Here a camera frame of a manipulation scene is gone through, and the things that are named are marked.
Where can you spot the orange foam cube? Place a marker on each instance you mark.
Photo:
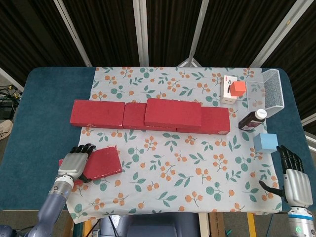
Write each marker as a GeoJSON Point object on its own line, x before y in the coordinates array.
{"type": "Point", "coordinates": [238, 89]}

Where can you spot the dark brown bottle white cap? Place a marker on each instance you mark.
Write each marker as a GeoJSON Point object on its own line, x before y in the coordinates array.
{"type": "Point", "coordinates": [250, 121]}

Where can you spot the brown cardboard piece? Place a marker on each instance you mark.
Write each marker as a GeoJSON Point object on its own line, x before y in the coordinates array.
{"type": "Point", "coordinates": [216, 224]}

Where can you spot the light blue foam cube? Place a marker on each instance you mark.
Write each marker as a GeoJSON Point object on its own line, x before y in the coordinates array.
{"type": "Point", "coordinates": [266, 142]}

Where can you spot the teal table cover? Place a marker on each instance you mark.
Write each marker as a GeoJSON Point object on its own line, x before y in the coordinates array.
{"type": "Point", "coordinates": [44, 138]}

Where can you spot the small white cardboard box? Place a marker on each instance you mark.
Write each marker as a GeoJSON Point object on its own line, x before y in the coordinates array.
{"type": "Point", "coordinates": [225, 91]}

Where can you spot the clear plastic box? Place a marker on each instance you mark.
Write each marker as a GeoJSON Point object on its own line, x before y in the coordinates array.
{"type": "Point", "coordinates": [255, 93]}

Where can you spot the dark partition screen white frame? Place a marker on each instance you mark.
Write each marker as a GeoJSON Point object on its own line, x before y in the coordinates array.
{"type": "Point", "coordinates": [106, 29]}

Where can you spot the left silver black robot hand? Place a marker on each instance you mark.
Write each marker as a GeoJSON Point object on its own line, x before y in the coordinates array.
{"type": "Point", "coordinates": [72, 163]}

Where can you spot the beige shoe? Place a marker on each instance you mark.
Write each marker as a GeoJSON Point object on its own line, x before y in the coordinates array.
{"type": "Point", "coordinates": [5, 128]}

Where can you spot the red brick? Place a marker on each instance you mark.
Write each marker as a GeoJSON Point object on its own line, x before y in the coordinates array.
{"type": "Point", "coordinates": [106, 163]}
{"type": "Point", "coordinates": [133, 114]}
{"type": "Point", "coordinates": [172, 112]}
{"type": "Point", "coordinates": [216, 121]}
{"type": "Point", "coordinates": [96, 112]}

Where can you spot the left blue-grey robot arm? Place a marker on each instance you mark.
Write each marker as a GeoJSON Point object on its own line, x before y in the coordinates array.
{"type": "Point", "coordinates": [51, 205]}

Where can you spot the floral fruit print tablecloth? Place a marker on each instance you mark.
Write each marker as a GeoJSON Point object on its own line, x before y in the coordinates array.
{"type": "Point", "coordinates": [158, 158]}

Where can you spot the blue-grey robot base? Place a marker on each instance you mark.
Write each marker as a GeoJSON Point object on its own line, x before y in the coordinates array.
{"type": "Point", "coordinates": [153, 225]}

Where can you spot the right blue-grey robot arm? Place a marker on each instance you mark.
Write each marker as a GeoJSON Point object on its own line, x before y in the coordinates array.
{"type": "Point", "coordinates": [302, 222]}

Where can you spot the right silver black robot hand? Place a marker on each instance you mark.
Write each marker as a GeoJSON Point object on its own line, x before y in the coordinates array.
{"type": "Point", "coordinates": [297, 185]}

